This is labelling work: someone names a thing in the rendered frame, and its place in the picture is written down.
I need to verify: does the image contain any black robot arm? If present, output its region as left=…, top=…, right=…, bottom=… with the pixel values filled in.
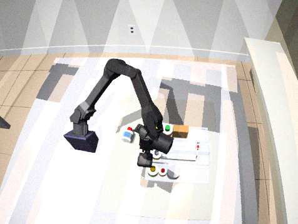
left=69, top=58, right=174, bottom=155

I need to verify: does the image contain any brown box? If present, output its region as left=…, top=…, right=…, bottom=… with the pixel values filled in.
left=172, top=125, right=188, bottom=138

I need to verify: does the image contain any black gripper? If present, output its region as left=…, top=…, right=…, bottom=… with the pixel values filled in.
left=136, top=141, right=153, bottom=168

